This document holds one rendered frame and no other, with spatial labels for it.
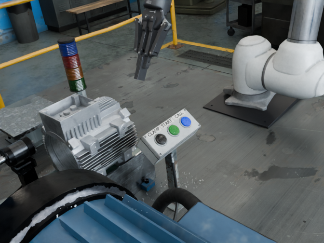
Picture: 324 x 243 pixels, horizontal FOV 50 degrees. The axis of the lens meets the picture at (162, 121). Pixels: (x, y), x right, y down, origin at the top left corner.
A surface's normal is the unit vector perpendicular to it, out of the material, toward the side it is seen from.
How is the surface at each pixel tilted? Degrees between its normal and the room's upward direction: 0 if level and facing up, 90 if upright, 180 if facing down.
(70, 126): 90
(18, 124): 0
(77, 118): 90
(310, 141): 0
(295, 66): 75
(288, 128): 0
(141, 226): 60
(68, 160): 39
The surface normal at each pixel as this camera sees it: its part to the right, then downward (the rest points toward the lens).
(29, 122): -0.11, -0.85
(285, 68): -0.75, 0.20
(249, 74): -0.70, 0.44
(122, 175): 0.74, 0.28
